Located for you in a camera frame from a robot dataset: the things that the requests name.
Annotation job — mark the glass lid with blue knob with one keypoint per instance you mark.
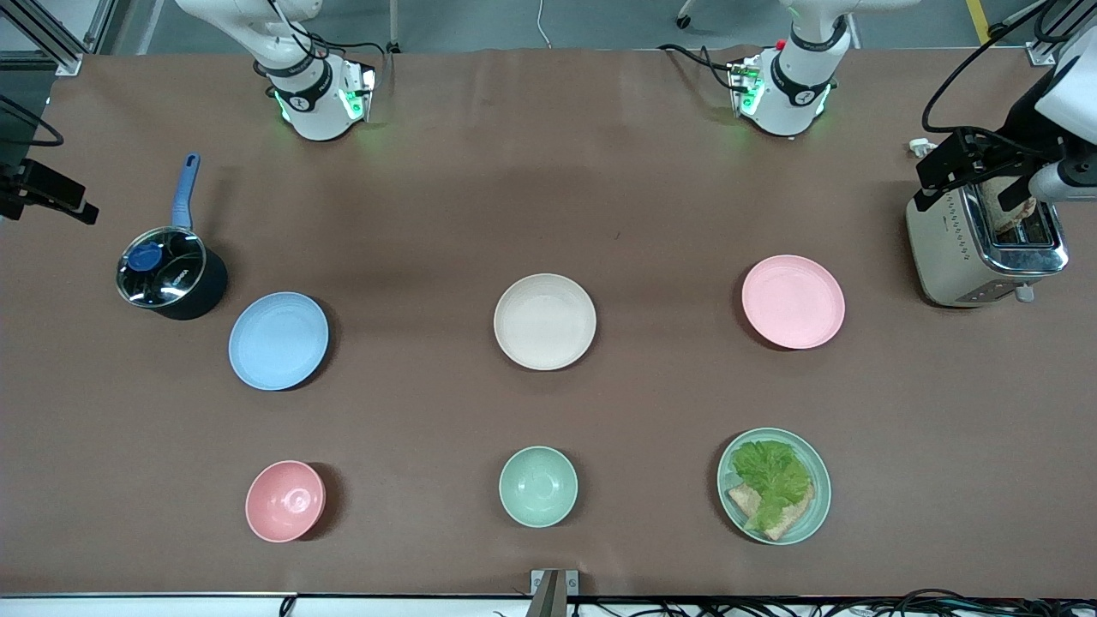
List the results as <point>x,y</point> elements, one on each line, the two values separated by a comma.
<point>163,266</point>

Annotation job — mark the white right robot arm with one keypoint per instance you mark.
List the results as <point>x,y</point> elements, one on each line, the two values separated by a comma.
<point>302,103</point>

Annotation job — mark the green lettuce leaf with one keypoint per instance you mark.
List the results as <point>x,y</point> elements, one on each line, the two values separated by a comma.
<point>771,476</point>

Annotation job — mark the grey stand pole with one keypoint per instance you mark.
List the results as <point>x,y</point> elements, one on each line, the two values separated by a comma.
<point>393,26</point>

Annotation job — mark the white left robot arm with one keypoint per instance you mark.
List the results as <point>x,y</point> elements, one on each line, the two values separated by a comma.
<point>793,94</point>

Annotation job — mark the silver toaster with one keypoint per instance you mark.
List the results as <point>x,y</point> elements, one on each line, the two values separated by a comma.
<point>951,257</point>

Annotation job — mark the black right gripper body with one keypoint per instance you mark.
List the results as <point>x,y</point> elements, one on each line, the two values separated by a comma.
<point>10,199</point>

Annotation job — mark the grey metal camera bracket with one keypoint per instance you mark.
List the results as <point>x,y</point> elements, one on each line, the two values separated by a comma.
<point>554,591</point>

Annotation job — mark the brown toast slice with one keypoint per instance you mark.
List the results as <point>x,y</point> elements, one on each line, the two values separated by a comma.
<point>998,210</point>

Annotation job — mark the light blue plate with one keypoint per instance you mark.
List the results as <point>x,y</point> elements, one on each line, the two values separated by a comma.
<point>278,341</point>

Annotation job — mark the black caster wheel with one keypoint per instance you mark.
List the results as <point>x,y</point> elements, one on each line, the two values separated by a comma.
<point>684,20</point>

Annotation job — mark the white power plug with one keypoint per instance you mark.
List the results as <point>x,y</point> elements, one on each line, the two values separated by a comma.
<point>921,147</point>

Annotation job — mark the pink plate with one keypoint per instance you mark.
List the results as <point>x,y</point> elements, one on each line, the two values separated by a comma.
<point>793,302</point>

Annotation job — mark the green bowl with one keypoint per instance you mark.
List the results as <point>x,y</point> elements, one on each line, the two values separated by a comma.
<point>538,486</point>

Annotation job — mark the brown bread slice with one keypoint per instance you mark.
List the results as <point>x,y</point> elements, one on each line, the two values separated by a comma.
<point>793,518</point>

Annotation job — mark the pink bowl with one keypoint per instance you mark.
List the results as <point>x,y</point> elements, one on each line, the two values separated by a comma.
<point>285,501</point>

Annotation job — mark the beige plate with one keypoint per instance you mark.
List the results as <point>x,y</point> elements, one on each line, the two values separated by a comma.
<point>545,321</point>

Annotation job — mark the green plate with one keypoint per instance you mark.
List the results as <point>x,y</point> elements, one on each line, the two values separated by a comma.
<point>818,493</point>

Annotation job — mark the aluminium frame profile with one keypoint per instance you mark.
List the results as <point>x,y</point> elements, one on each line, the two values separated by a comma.
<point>1050,38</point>
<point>47,38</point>

